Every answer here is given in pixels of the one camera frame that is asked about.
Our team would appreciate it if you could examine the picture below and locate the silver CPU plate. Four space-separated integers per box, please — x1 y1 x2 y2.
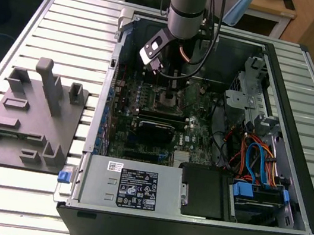
158 92 181 109

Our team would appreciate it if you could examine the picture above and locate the metal socket cover frame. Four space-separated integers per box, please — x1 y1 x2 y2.
177 79 206 115

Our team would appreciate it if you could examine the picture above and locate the CPU socket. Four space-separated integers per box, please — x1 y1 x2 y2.
150 84 191 119

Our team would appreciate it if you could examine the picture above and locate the black expansion slot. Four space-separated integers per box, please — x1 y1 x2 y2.
122 147 161 164

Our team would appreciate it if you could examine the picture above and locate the grey plastic case latch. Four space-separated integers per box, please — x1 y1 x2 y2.
115 8 139 35

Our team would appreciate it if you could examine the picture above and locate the black graphics card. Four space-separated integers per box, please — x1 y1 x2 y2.
134 118 177 145

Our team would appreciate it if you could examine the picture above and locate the silver metal drive cage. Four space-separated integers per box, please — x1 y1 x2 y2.
217 53 295 145

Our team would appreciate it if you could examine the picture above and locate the green motherboard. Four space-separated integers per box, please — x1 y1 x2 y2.
101 67 234 176

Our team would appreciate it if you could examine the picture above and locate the silver chipset heatsink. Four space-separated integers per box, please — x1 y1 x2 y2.
173 149 193 164

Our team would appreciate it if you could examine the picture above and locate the silver power supply unit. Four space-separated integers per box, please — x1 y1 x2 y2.
69 151 190 219

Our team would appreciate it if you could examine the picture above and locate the hard disk in blue carrier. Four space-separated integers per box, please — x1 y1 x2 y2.
225 178 292 232

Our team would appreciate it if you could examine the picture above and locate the grey parts rack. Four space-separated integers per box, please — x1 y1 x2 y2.
0 50 95 177

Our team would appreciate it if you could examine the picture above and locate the blue plastic latch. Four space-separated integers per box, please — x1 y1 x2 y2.
56 169 72 185

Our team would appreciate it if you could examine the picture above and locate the white camera box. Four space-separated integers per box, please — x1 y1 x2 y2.
136 26 172 77

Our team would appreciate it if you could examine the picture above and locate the black wire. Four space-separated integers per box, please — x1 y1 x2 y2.
202 96 240 170

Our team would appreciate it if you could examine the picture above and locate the blue data wire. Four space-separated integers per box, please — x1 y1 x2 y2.
240 141 274 189

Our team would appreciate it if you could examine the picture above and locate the orange yellow wire bundle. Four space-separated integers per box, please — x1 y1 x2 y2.
254 140 285 187

